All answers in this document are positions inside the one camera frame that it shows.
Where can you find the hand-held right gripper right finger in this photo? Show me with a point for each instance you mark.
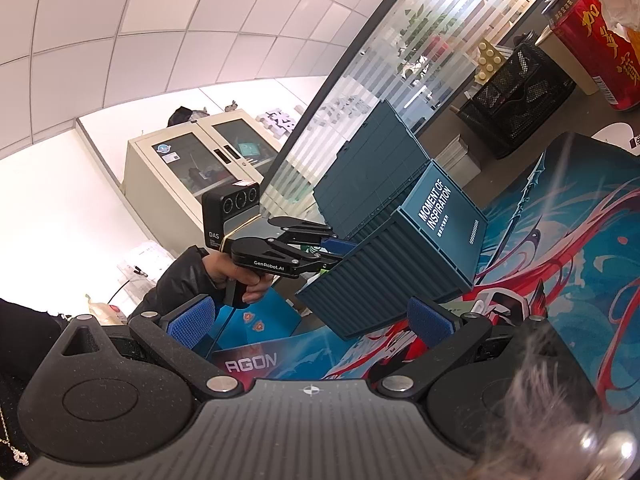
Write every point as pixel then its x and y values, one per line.
pixel 430 322

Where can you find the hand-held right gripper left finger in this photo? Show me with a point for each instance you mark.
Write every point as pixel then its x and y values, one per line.
pixel 192 322

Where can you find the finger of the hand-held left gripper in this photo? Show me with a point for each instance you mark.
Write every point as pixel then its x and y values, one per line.
pixel 337 247
pixel 315 264

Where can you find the teal container storage box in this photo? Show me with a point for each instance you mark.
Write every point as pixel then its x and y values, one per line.
pixel 390 270

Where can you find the person's left forearm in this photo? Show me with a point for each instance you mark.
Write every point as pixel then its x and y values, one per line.
pixel 175 280

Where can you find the person's left hand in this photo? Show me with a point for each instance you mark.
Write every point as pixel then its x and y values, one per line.
pixel 217 267

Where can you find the blue paper bag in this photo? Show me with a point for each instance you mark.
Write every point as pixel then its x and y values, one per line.
pixel 270 320

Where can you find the beige glass door cabinet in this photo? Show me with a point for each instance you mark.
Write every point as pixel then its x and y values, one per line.
pixel 150 175

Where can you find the black bag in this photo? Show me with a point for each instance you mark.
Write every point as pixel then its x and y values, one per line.
pixel 186 116

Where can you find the printed blue red desk mat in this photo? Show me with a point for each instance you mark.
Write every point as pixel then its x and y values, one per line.
pixel 550 240

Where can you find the white box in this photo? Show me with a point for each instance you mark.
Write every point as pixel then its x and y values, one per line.
pixel 457 162

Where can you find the person's black top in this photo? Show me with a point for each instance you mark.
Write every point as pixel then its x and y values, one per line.
pixel 25 350

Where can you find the black mesh basket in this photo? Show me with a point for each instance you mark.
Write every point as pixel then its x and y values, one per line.
pixel 515 105

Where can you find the cream toy brick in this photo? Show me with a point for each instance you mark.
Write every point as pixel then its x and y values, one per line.
pixel 492 60

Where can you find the red drink can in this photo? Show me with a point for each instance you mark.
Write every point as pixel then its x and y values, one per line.
pixel 600 50

